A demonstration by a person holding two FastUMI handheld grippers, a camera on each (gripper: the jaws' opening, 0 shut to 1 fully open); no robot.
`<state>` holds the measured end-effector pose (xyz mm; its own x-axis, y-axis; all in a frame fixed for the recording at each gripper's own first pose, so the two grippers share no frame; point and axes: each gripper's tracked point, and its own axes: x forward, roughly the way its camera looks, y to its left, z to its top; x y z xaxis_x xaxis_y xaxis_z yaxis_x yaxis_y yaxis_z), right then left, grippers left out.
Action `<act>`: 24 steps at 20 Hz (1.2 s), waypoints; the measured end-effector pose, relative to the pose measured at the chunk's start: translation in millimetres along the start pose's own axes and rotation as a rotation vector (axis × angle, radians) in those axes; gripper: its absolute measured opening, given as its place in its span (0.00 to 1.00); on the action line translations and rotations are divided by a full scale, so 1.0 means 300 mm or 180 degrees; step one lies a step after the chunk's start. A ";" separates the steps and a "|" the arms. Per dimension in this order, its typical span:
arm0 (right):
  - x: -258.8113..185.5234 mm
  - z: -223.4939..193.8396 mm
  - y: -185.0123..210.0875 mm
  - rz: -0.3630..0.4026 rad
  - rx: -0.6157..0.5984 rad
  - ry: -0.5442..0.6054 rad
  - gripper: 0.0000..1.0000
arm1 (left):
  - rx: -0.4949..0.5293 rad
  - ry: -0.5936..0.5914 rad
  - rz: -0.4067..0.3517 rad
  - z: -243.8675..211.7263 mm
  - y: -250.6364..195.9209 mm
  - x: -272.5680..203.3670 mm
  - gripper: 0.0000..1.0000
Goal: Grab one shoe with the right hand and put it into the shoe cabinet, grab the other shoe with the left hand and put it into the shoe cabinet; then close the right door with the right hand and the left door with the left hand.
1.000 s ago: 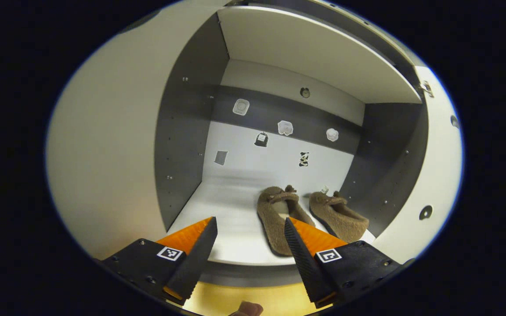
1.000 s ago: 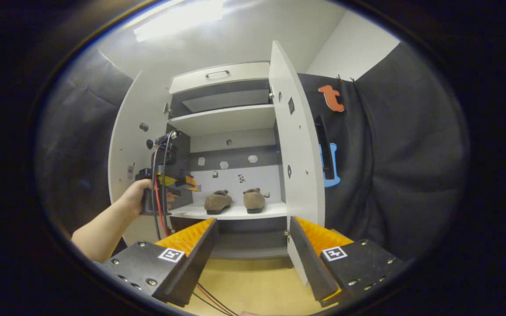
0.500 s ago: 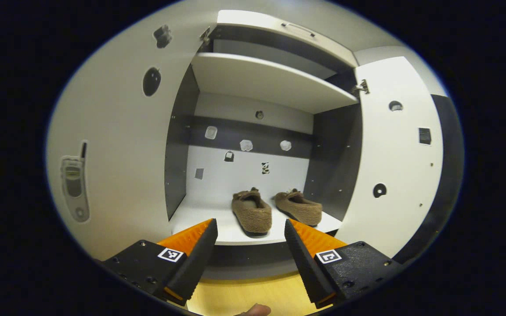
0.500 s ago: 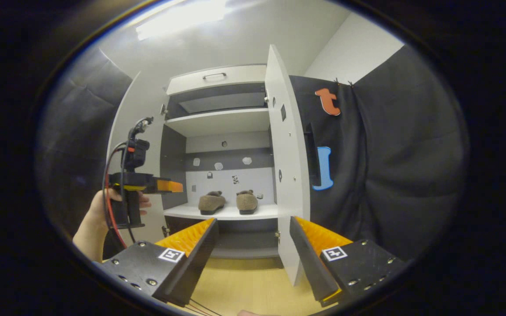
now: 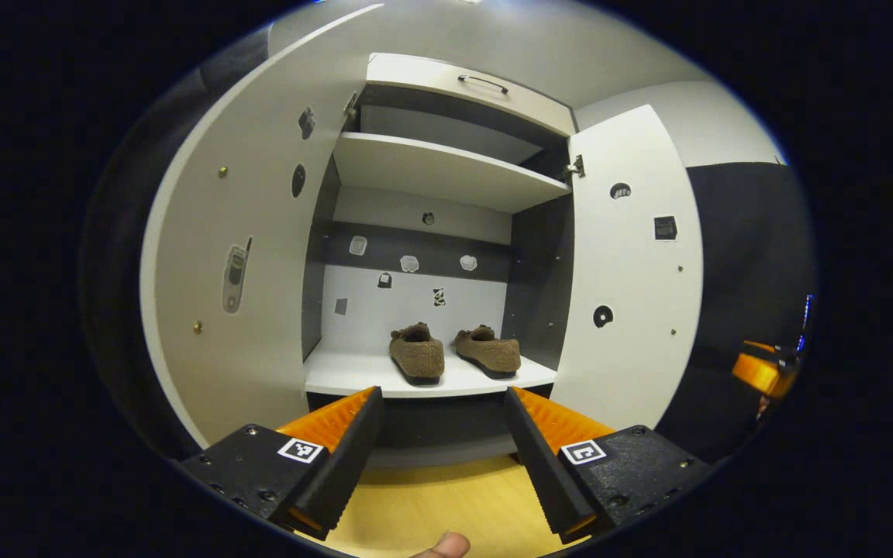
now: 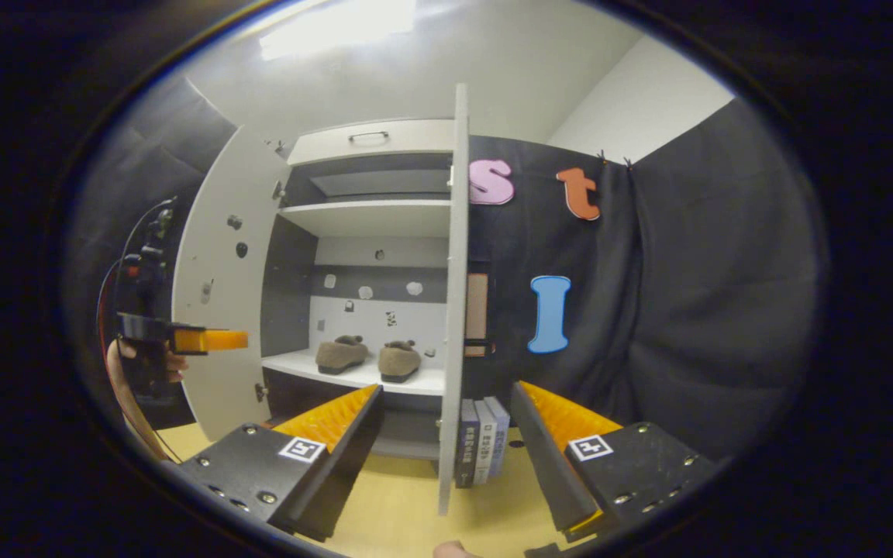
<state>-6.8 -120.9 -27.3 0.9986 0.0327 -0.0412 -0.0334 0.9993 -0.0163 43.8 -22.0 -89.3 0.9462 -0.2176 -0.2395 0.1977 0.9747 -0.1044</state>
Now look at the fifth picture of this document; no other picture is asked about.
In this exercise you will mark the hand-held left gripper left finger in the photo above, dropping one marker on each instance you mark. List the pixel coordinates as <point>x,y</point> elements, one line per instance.
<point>349,457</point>

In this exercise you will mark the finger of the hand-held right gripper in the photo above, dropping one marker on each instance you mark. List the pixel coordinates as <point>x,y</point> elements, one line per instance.
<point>756,373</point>
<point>758,345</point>

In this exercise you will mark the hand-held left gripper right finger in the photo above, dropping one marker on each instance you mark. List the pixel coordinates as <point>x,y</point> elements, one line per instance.
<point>539,461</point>

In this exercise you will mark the brown fuzzy shoe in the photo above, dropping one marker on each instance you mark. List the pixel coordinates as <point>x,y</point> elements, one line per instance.
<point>417,356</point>
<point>489,353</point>

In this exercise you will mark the white shoe cabinet door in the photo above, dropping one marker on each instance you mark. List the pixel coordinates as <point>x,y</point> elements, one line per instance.
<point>260,364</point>
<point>632,380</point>

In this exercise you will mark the white cabinet drawer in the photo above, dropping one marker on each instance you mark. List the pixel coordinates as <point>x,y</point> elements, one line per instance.
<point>415,74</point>

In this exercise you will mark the black backdrop cloth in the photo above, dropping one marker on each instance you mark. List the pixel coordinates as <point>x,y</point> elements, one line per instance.
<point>749,256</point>

